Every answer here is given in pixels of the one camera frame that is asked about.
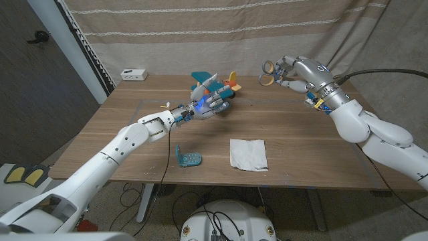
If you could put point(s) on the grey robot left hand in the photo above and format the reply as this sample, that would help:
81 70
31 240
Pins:
204 107

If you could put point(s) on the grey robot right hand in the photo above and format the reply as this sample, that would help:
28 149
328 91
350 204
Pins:
312 75

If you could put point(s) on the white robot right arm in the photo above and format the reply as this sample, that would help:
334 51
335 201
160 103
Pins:
381 134

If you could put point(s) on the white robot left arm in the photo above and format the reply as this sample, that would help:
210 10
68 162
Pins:
113 154

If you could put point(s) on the teal and orange toy airplane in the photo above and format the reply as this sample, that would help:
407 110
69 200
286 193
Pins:
200 76

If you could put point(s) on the teal toy flip phone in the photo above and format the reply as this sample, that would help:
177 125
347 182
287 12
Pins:
190 159

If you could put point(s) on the white tissue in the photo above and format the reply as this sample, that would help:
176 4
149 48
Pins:
248 154

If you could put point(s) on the beige striped curtain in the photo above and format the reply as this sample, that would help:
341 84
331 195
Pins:
200 43

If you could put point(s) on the white power strip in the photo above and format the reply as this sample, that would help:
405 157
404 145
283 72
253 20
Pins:
133 74

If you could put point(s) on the white table leg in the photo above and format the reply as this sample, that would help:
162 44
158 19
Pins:
144 204

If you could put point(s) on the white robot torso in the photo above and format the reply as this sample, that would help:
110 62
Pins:
230 221

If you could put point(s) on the grey table leg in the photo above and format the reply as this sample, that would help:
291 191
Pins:
316 211

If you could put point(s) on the red floor object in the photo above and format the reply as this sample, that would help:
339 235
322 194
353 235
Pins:
87 226

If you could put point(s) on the dark wooden door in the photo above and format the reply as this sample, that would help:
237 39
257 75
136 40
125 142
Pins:
33 100

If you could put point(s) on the yellow and black foot pedal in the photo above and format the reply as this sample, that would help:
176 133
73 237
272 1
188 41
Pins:
37 174
15 174

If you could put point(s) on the white door frame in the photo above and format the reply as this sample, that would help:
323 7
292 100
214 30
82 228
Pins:
67 43

